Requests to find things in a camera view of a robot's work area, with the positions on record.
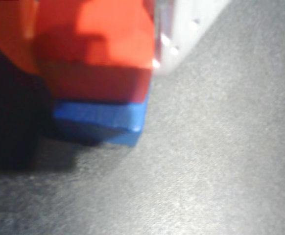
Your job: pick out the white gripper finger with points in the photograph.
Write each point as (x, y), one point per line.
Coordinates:
(181, 29)

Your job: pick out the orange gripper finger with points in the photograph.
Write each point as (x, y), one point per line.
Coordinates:
(7, 27)

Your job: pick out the red wooden cube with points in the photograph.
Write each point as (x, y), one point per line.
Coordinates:
(96, 54)

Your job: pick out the blue wooden cube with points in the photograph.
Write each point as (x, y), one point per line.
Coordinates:
(108, 120)

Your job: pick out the dark grey felt mat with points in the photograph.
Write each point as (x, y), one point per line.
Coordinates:
(181, 159)

